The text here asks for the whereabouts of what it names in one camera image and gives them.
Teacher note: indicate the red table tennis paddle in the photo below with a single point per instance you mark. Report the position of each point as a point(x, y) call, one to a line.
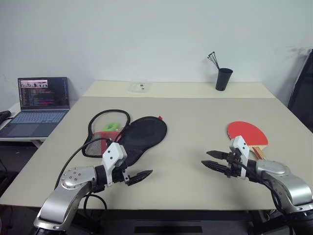
point(249, 132)

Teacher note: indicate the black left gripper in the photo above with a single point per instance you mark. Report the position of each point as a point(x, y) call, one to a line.
point(119, 174)

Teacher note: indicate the black office chair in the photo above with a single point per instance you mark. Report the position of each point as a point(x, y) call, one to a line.
point(302, 98)

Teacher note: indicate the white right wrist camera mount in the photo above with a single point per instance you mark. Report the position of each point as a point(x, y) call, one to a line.
point(240, 145)

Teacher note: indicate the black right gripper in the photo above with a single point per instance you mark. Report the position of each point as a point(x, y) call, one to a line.
point(233, 169)

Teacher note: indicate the black table frame bar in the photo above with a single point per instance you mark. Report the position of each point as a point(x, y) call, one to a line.
point(171, 215)

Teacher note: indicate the black plastic cup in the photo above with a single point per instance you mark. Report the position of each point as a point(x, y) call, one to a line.
point(223, 79)

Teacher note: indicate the grey open laptop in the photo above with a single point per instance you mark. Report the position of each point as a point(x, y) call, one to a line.
point(41, 95)

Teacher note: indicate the black device beside laptop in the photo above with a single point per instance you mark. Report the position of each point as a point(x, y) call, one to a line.
point(4, 115)

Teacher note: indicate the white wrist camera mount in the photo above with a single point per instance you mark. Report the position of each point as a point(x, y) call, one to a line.
point(113, 153)
point(240, 145)

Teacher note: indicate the green ball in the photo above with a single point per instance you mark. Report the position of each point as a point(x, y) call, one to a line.
point(107, 126)

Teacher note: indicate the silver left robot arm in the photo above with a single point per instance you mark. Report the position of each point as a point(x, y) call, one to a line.
point(68, 193)

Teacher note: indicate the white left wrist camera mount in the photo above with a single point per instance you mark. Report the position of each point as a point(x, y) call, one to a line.
point(113, 153)

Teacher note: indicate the clear plastic box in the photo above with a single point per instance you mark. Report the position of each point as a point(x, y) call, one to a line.
point(139, 87)

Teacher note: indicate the red black mesh paddle case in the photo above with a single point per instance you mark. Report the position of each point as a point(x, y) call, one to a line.
point(144, 132)

